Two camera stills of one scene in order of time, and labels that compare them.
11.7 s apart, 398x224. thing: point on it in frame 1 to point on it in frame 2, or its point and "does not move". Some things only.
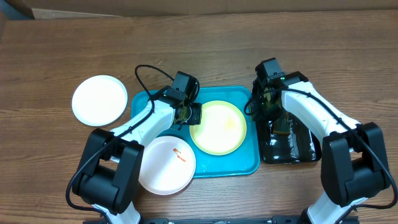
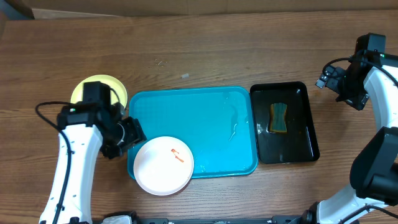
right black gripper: (280, 127) to (339, 83)
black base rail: (275, 219) does not move
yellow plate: (222, 129) to (117, 93)
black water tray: (300, 146) does not move
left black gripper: (196, 119) to (137, 136)
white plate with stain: (168, 165) does not move
